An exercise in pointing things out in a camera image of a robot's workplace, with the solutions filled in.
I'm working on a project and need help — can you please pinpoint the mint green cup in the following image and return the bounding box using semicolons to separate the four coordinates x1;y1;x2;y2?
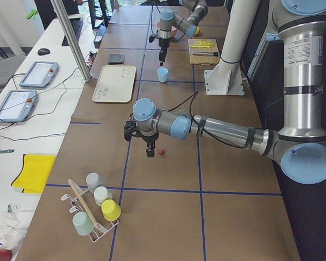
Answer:
72;212;94;236

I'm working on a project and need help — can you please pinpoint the teach pendant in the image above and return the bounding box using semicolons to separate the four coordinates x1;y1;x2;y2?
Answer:
19;61;59;88
0;90;37;123

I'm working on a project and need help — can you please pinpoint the cream bear tray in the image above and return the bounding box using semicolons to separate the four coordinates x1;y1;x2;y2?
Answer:
92;65;136;103

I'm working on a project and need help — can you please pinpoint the black keyboard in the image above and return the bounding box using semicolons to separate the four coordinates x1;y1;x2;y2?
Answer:
61;18;84;46

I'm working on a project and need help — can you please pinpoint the aluminium frame post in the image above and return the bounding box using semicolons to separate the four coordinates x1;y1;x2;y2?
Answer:
51;0;91;83

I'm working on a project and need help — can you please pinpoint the white cup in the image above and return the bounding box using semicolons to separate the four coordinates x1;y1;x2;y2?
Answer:
93;186;113;207

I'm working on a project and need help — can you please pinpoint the light blue cup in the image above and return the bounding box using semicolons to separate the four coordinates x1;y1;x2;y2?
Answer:
156;67;168;83

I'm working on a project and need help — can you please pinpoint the teach pendant far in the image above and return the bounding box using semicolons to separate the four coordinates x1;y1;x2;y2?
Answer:
19;61;59;88

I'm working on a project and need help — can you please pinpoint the white wire cup rack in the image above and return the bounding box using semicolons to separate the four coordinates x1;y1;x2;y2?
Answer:
60;179;120;243

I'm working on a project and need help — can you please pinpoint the wooden cutting board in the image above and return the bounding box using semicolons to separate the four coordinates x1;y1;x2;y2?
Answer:
188;39;220;65

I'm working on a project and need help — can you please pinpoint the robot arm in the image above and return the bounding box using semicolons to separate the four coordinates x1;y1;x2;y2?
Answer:
124;1;326;184
149;0;208;66

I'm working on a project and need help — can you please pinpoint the yellow cloth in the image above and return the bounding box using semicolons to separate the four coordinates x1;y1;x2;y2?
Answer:
11;154;56;194

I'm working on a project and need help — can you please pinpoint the black computer mouse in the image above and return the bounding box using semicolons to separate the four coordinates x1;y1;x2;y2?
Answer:
37;48;51;56

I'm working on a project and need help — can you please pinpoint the teach pendant near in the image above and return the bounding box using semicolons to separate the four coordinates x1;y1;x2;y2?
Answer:
0;90;37;123

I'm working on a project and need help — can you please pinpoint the yellow cup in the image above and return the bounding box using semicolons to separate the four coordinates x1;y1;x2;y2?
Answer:
101;199;121;221

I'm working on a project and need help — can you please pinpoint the pink bowl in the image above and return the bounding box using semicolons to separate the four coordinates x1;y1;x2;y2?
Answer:
156;22;178;37

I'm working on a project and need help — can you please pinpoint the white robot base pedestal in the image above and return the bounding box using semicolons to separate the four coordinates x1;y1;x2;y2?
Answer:
204;0;260;96

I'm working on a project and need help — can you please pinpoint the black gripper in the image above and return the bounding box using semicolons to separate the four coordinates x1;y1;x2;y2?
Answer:
123;120;159;158
149;34;170;66

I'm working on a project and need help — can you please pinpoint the grey cup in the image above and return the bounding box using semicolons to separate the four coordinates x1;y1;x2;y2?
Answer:
86;172;105;193

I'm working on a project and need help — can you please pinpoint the yellow plastic knife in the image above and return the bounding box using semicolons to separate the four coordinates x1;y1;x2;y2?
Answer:
189;45;211;49

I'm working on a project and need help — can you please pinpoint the metal handle tool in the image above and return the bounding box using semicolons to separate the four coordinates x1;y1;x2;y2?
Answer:
192;51;218;57

